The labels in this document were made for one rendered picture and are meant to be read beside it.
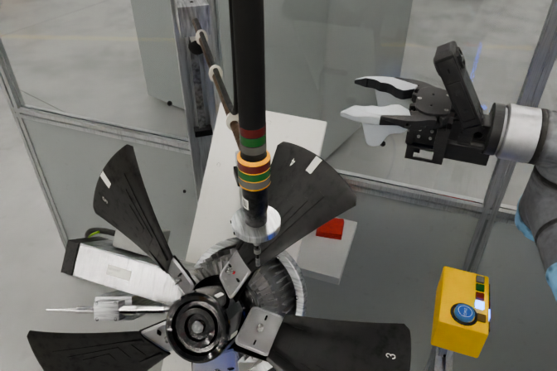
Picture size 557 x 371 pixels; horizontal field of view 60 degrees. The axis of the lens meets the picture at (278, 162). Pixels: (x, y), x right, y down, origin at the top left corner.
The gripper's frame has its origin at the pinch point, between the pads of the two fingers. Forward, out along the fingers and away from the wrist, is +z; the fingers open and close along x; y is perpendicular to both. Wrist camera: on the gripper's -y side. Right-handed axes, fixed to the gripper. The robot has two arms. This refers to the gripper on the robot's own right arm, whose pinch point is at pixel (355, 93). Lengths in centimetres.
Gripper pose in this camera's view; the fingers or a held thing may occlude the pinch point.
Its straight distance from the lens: 71.1
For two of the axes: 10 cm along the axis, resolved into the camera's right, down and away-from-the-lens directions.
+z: -9.4, -2.0, 2.6
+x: 3.3, -6.0, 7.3
